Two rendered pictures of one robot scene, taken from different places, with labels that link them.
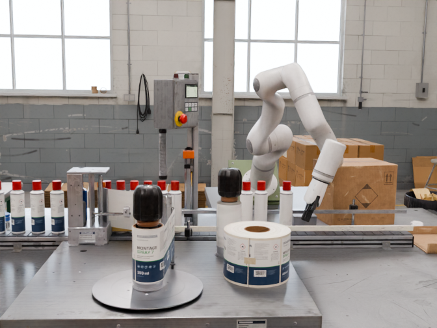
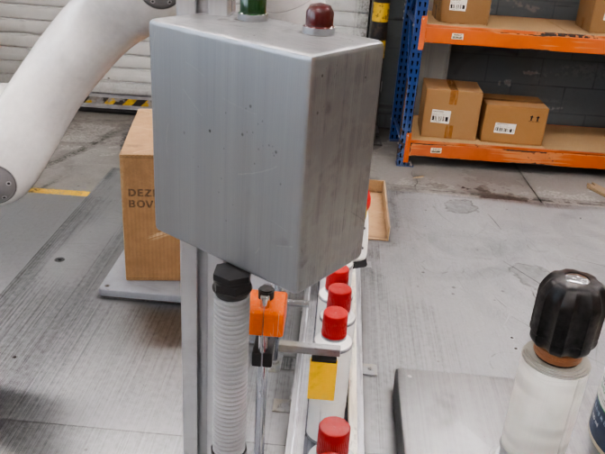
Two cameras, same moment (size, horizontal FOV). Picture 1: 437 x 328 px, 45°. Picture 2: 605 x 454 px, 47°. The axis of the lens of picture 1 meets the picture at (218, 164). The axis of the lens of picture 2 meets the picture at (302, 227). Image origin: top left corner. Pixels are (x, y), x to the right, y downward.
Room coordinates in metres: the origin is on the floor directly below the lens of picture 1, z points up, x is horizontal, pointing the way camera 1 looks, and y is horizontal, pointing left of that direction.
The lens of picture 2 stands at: (2.02, 0.73, 1.57)
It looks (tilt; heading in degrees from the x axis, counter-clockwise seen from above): 25 degrees down; 275
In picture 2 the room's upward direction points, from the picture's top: 4 degrees clockwise
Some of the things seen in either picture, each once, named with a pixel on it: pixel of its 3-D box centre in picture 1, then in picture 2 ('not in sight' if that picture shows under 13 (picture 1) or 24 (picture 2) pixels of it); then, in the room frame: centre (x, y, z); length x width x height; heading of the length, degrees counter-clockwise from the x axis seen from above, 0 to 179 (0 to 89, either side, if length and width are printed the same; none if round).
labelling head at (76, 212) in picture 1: (90, 204); not in sight; (1.92, 0.47, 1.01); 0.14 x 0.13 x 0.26; 93
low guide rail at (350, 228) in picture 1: (278, 228); (353, 346); (2.02, -0.24, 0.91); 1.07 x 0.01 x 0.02; 93
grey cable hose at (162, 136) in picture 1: (162, 153); (230, 372); (2.13, 0.22, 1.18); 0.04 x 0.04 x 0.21
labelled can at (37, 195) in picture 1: (37, 207); not in sight; (2.00, 0.69, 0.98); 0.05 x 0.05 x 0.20
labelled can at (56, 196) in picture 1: (57, 207); not in sight; (2.00, 0.62, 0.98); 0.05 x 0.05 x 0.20
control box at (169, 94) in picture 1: (176, 103); (263, 142); (2.11, 0.17, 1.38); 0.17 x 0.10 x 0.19; 148
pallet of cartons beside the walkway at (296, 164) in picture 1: (326, 179); not in sight; (5.85, -1.20, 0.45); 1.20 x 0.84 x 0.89; 7
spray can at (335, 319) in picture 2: not in sight; (329, 375); (2.04, -0.05, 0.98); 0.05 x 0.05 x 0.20
